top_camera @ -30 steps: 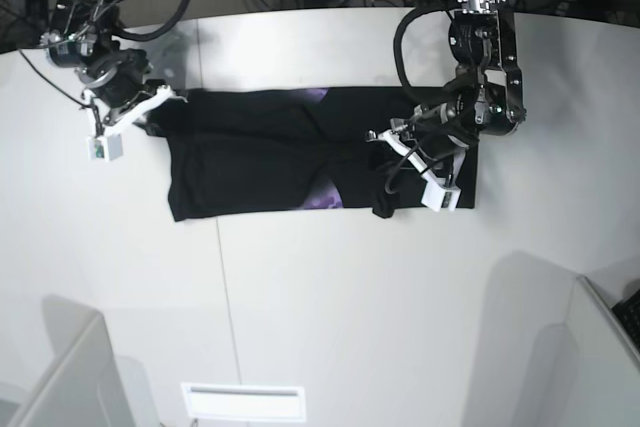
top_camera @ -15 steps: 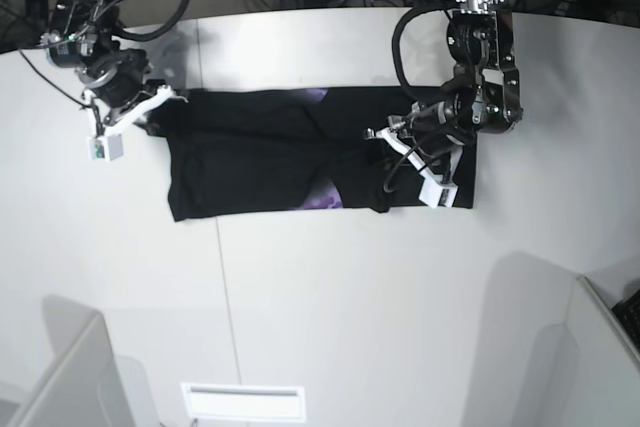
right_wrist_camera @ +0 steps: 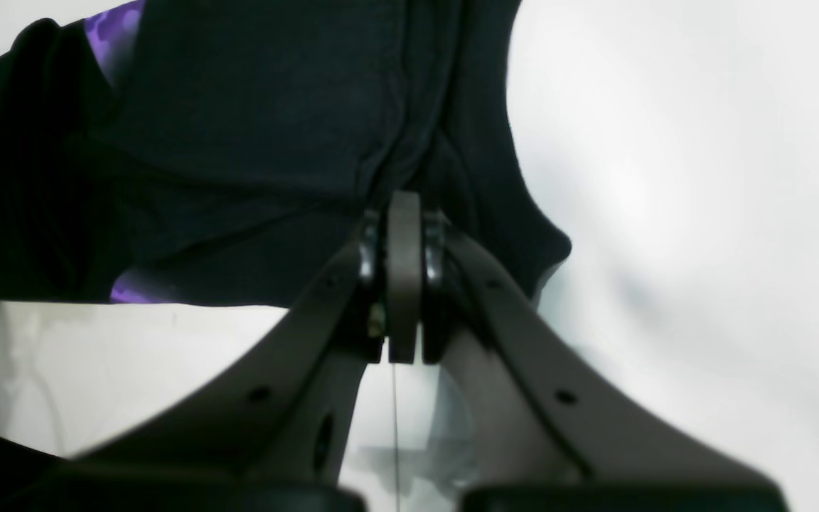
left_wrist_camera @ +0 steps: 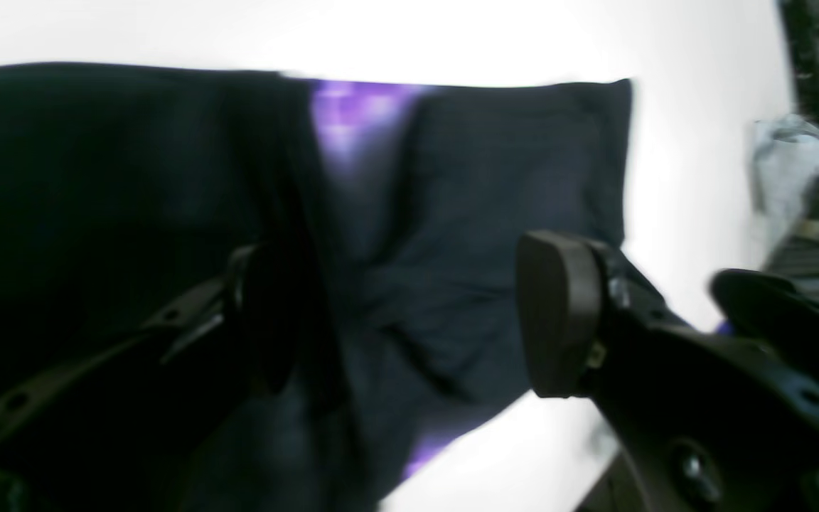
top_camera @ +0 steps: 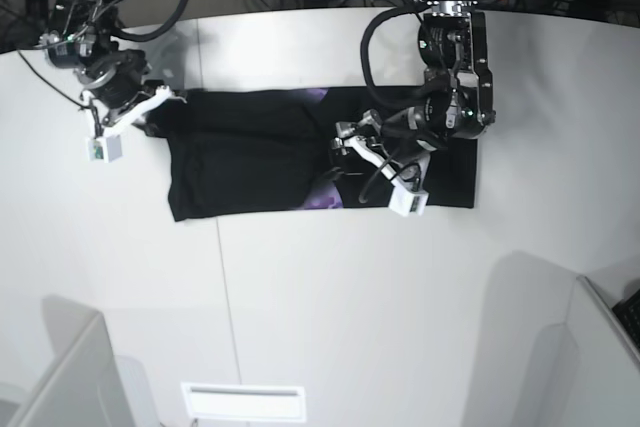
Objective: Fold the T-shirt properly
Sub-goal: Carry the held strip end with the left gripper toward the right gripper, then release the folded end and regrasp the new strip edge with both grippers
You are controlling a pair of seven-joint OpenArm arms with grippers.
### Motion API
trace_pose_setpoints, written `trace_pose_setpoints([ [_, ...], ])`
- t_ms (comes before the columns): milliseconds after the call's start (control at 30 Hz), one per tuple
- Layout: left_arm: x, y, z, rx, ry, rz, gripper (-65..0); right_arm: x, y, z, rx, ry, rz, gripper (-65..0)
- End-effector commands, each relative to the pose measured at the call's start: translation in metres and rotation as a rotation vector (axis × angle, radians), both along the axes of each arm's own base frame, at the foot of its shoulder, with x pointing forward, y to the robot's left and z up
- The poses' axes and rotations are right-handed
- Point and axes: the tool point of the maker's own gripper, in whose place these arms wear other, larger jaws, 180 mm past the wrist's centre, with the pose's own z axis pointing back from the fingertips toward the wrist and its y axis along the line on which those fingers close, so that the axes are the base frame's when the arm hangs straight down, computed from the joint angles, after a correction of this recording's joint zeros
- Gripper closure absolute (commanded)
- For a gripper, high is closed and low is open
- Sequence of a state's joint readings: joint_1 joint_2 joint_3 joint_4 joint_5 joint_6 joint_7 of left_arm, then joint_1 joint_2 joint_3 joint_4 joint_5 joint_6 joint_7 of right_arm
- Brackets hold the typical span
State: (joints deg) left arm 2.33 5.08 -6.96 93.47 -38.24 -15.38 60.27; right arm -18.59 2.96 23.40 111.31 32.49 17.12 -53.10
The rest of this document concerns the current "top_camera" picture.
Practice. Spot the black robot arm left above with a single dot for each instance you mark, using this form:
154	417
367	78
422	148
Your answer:
452	44

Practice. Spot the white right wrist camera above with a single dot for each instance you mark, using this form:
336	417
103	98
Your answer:
104	149

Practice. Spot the black keyboard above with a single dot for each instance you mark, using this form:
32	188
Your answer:
628	314

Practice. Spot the white table cable grommet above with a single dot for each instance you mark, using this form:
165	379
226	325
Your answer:
242	403

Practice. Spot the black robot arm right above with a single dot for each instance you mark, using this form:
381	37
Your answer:
83	36

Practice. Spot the white partition panel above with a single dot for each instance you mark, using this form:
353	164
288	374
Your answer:
583	371
81	387

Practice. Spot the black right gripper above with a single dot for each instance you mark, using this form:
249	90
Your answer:
116	80

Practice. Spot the white partition panel right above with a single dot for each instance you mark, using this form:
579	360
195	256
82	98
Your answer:
583	371

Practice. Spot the white partition panel left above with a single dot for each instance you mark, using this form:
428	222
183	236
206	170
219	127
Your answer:
81	387

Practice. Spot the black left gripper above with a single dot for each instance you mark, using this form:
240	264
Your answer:
356	150

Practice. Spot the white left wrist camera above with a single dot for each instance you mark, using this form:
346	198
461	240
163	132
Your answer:
407	203

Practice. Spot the black T-shirt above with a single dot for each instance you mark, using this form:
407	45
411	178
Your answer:
265	151

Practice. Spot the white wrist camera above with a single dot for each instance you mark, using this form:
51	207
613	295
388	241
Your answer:
407	203
104	149

